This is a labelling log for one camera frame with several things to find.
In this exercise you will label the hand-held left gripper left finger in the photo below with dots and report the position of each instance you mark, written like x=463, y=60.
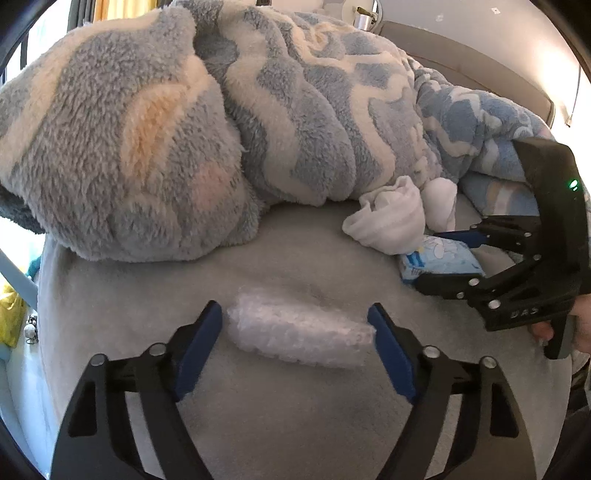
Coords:
x=203, y=350

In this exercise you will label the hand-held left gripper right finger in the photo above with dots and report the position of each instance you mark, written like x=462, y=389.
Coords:
x=392, y=355

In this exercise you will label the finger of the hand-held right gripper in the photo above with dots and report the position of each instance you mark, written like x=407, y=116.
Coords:
x=443, y=284
x=461, y=237

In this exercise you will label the blue tissue packet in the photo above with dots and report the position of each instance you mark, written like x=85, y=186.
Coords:
x=443, y=258

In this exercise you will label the bubble wrap roll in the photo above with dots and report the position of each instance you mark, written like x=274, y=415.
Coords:
x=295, y=327

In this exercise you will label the person's right hand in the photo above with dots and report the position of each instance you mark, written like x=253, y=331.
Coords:
x=582, y=318

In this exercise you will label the white sock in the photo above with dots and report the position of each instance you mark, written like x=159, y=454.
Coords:
x=441, y=203
x=388, y=217

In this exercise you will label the bed with grey sheet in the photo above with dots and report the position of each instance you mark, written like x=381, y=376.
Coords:
x=277, y=415

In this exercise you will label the grey beige headboard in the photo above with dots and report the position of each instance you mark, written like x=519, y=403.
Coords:
x=461, y=60

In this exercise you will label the yellow plastic bag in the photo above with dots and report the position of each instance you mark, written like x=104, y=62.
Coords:
x=11, y=318

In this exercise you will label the blue white fleece blanket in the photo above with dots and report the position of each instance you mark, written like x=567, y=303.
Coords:
x=184, y=115

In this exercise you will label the silver plant pot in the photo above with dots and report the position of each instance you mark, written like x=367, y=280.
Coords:
x=364, y=21

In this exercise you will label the glass balcony door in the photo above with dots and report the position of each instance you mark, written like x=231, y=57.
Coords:
x=21, y=50

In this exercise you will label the grey curtain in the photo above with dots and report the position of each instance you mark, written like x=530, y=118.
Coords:
x=83, y=9

